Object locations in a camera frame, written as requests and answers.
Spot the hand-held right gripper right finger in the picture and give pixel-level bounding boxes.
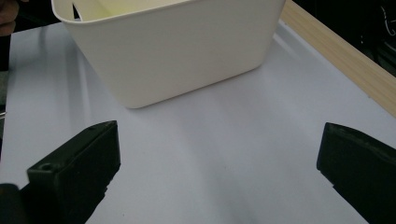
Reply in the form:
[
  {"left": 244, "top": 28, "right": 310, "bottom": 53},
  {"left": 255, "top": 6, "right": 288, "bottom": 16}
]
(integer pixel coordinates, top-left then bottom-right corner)
[{"left": 316, "top": 121, "right": 396, "bottom": 224}]

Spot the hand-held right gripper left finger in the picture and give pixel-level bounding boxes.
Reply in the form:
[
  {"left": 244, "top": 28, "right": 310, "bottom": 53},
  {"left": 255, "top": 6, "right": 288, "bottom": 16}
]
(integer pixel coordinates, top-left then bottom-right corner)
[{"left": 18, "top": 119, "right": 121, "bottom": 224}]

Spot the white plastic storage bin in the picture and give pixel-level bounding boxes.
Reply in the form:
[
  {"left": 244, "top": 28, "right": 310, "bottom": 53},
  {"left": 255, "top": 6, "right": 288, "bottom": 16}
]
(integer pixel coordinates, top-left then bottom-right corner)
[{"left": 50, "top": 0, "right": 287, "bottom": 109}]

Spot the wooden table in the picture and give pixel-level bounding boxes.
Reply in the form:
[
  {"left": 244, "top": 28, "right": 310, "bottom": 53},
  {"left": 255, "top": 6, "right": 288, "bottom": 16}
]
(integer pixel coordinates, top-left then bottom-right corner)
[{"left": 279, "top": 0, "right": 396, "bottom": 119}]

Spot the tangle of floor cables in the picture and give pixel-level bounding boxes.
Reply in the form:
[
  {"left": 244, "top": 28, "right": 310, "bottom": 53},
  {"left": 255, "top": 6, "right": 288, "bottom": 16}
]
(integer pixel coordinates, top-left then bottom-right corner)
[{"left": 377, "top": 4, "right": 396, "bottom": 36}]

